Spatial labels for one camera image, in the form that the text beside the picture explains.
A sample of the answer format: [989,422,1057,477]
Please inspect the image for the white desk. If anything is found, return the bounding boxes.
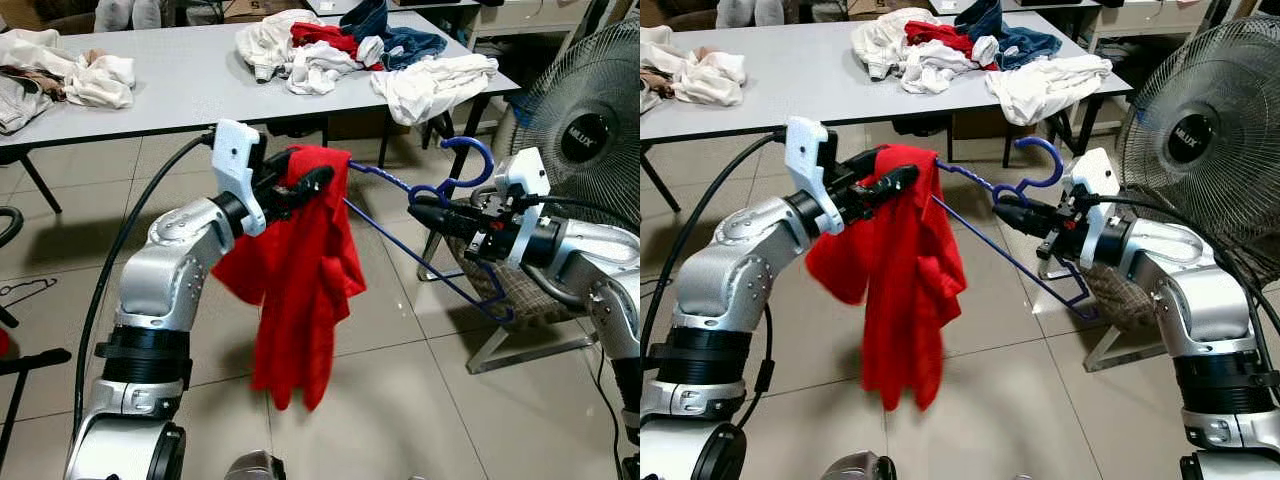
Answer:
[468,0,613,53]
[1085,0,1231,53]

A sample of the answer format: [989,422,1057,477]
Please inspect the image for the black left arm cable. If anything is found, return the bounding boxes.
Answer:
[73,130,219,436]
[640,128,791,346]

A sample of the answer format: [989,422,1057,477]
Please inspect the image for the brown box under table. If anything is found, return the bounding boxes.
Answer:
[950,105,1051,141]
[328,105,429,143]

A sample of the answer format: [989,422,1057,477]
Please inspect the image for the black standing fan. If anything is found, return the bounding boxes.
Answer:
[1115,15,1280,276]
[508,18,641,241]

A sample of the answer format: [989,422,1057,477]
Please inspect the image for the grey-white garment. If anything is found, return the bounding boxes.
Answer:
[640,70,673,113]
[0,72,53,137]

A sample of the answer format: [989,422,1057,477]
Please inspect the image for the white crumpled cloth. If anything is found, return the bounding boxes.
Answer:
[58,52,138,111]
[672,48,749,108]

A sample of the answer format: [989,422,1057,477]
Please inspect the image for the person's grey-trousered legs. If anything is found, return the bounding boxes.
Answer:
[93,0,168,33]
[713,0,788,31]

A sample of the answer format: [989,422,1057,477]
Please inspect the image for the large white garment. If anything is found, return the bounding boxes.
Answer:
[370,53,501,128]
[985,53,1114,128]

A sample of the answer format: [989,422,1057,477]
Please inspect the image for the small white garment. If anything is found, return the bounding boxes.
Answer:
[285,38,388,98]
[900,38,1001,97]

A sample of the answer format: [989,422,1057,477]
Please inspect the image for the plaid cushioned metal chair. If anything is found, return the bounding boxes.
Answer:
[418,175,606,377]
[1035,230,1201,373]

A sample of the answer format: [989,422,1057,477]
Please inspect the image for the blue jeans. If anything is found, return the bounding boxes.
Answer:
[338,0,450,73]
[953,0,1064,73]

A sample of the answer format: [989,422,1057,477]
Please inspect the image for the black hose loop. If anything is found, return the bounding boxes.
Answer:
[0,203,28,253]

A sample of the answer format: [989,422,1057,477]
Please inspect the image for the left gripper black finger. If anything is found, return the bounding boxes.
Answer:
[278,164,338,200]
[860,164,922,200]

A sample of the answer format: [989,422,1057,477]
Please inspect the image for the black stand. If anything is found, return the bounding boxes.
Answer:
[0,345,75,471]

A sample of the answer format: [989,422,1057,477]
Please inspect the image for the red collared shirt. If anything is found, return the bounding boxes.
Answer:
[210,143,369,413]
[804,143,961,413]

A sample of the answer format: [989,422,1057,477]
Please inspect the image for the small red garment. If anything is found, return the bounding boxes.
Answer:
[905,20,1001,71]
[288,20,389,73]

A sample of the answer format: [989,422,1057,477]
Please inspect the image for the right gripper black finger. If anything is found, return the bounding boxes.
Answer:
[1003,193,1064,217]
[406,203,480,239]
[420,193,484,217]
[991,201,1060,239]

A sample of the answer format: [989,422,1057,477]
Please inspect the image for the beige cloth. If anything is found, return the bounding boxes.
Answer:
[0,27,81,81]
[640,25,681,76]

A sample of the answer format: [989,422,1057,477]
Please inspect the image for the purple plastic hanger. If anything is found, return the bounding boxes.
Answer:
[930,135,1101,323]
[343,135,518,325]

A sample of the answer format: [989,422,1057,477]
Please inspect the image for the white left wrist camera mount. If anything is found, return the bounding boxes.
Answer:
[210,118,271,239]
[783,116,839,236]

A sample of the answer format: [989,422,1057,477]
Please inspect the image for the thin wire hanger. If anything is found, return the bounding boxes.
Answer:
[0,276,58,313]

